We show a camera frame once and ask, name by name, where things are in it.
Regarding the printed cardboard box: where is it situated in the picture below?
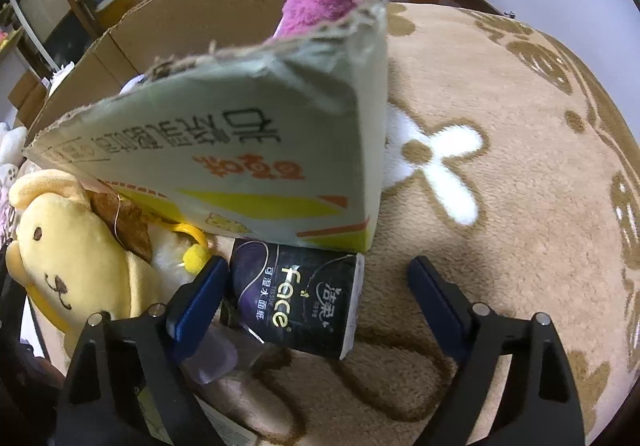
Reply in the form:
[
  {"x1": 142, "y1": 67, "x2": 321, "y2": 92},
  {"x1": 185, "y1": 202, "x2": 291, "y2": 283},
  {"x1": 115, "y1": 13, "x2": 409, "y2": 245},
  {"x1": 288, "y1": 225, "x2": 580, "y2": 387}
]
[{"x1": 22, "y1": 0, "x2": 390, "y2": 254}]

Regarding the light purple plush toy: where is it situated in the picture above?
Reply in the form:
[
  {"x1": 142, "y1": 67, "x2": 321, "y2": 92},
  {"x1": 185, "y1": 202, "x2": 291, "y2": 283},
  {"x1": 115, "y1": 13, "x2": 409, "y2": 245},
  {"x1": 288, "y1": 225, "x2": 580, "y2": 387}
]
[{"x1": 119, "y1": 73, "x2": 152, "y2": 96}]

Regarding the black tissue pack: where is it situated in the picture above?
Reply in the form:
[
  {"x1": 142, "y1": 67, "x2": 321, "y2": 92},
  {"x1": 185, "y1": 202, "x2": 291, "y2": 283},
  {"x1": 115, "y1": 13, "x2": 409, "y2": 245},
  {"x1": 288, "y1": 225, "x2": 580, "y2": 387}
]
[{"x1": 220, "y1": 238, "x2": 366, "y2": 359}]

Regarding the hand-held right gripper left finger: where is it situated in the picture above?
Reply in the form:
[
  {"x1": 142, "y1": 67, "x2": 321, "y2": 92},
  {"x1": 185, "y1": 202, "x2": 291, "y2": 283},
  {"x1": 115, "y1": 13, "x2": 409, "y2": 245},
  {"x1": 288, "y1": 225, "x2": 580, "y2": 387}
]
[{"x1": 54, "y1": 256, "x2": 236, "y2": 446}]

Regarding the plain cardboard box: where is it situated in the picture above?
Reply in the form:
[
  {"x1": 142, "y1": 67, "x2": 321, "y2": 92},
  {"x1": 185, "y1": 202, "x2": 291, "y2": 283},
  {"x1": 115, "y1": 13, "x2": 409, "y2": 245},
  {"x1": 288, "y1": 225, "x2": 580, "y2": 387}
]
[{"x1": 7, "y1": 73, "x2": 51, "y2": 127}]

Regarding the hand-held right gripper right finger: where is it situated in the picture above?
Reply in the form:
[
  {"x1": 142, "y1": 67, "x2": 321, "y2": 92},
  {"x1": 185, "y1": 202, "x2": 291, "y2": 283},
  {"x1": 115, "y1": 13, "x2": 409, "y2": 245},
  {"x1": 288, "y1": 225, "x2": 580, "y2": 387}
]
[{"x1": 407, "y1": 256, "x2": 586, "y2": 446}]

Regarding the clear plastic bag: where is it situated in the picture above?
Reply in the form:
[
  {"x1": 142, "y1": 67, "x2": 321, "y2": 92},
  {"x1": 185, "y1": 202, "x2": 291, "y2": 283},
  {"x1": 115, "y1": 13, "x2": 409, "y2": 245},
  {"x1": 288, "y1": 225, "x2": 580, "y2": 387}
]
[{"x1": 180, "y1": 323, "x2": 281, "y2": 387}]

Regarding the yellow dog plush toy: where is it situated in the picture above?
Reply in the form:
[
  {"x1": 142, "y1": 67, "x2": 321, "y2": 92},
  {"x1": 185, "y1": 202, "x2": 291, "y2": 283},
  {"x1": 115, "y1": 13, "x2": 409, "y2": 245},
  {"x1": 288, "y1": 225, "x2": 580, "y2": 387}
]
[{"x1": 5, "y1": 170, "x2": 166, "y2": 357}]

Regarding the yellow ring pompom keychain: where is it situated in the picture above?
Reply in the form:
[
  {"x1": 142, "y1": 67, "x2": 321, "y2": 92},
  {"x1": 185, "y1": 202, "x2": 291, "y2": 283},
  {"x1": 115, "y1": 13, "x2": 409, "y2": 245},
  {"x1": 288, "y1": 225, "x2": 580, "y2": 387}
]
[{"x1": 165, "y1": 222, "x2": 211, "y2": 274}]

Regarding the brown floral blanket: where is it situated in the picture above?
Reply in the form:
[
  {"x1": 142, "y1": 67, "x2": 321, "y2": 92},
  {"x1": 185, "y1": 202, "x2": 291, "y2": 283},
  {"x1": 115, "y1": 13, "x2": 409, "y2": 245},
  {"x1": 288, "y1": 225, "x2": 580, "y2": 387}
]
[{"x1": 30, "y1": 1, "x2": 640, "y2": 446}]

